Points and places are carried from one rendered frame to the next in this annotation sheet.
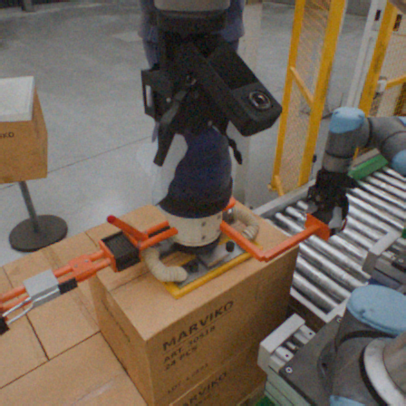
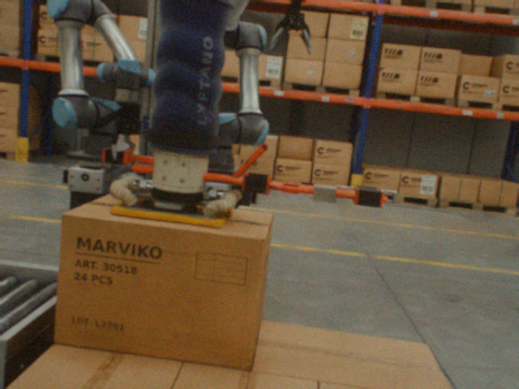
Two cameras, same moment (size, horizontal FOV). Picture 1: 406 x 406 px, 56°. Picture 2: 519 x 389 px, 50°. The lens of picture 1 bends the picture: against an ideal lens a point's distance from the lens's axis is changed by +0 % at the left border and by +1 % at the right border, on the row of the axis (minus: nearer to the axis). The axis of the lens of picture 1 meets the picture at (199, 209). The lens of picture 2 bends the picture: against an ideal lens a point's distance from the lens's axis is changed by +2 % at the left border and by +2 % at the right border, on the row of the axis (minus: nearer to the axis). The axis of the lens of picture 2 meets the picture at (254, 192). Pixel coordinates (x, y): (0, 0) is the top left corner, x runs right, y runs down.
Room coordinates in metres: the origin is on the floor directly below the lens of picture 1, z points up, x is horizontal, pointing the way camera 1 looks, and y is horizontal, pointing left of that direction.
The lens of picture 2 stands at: (2.06, 1.37, 1.32)
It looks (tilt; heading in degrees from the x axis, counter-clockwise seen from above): 9 degrees down; 222
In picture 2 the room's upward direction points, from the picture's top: 6 degrees clockwise
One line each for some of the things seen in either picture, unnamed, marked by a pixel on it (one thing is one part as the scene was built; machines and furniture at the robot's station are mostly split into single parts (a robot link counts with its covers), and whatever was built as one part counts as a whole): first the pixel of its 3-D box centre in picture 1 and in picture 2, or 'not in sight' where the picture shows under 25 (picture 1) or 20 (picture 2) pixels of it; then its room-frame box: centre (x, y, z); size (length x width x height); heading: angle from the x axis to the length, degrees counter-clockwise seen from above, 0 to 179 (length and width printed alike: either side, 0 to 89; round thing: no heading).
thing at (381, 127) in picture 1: (387, 135); (115, 74); (0.86, -0.46, 1.37); 0.11 x 0.11 x 0.08; 2
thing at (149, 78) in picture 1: (188, 71); (294, 14); (0.43, 0.01, 1.66); 0.09 x 0.08 x 0.12; 41
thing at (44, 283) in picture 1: (43, 288); (323, 193); (0.64, 0.39, 1.07); 0.07 x 0.07 x 0.04; 37
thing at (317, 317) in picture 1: (264, 274); (57, 305); (1.15, -0.28, 0.58); 0.70 x 0.03 x 0.06; 38
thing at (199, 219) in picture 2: not in sight; (169, 210); (0.99, 0.07, 0.97); 0.34 x 0.10 x 0.05; 127
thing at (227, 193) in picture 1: (194, 186); (183, 137); (0.91, 0.02, 1.19); 0.23 x 0.23 x 0.04
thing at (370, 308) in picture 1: (376, 328); (222, 128); (0.42, -0.32, 1.20); 0.13 x 0.12 x 0.14; 157
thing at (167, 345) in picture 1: (193, 290); (173, 272); (0.92, 0.02, 0.74); 0.60 x 0.40 x 0.40; 127
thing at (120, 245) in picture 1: (120, 250); (256, 182); (0.77, 0.22, 1.07); 0.10 x 0.08 x 0.06; 37
